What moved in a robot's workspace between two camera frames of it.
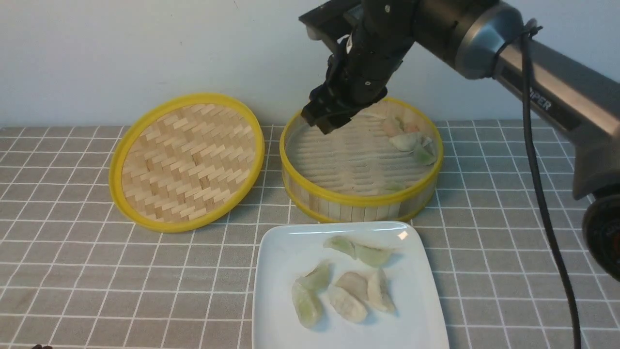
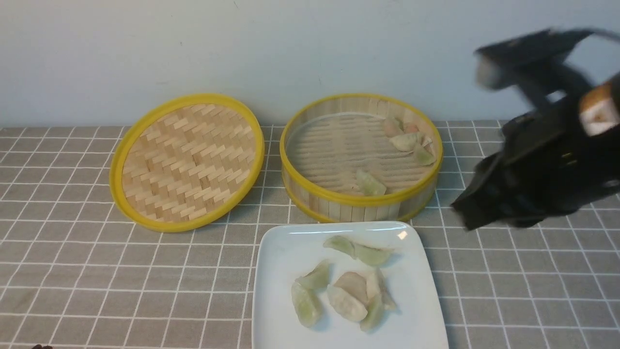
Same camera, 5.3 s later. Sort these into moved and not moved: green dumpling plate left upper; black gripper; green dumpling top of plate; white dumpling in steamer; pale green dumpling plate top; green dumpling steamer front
Moved: green dumpling steamer front; black gripper
Not moved: white dumpling in steamer; green dumpling top of plate; green dumpling plate left upper; pale green dumpling plate top
